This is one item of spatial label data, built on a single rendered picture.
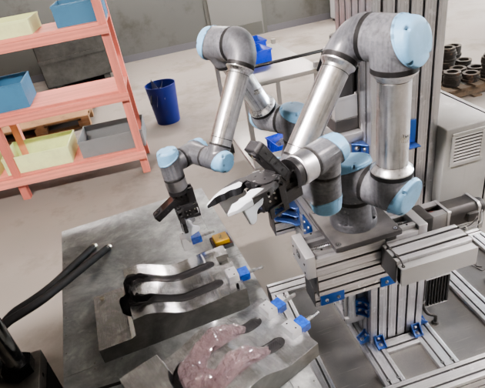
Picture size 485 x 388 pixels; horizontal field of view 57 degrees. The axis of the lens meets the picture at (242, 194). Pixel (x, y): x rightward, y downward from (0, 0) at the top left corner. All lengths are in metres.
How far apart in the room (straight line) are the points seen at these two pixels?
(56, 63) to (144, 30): 1.86
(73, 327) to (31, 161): 2.92
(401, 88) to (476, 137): 0.61
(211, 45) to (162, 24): 7.19
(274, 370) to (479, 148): 1.03
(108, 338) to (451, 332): 1.50
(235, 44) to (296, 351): 0.97
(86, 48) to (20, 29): 3.67
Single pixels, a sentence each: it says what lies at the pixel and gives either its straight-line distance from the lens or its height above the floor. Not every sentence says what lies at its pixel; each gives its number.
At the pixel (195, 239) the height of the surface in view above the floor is 0.94.
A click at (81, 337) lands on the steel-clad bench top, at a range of 1.69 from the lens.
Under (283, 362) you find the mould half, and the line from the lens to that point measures 1.33.
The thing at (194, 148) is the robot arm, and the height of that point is 1.28.
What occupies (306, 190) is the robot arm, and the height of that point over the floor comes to 1.35.
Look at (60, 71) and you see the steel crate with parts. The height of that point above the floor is 0.33.
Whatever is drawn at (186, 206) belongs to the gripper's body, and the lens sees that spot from 1.60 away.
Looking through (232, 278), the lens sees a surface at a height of 0.91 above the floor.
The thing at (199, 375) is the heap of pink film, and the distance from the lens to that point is 1.30.
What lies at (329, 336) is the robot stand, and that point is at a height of 0.21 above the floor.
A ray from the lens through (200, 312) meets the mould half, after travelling 1.51.
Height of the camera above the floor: 1.92
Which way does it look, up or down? 31 degrees down
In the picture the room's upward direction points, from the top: 10 degrees counter-clockwise
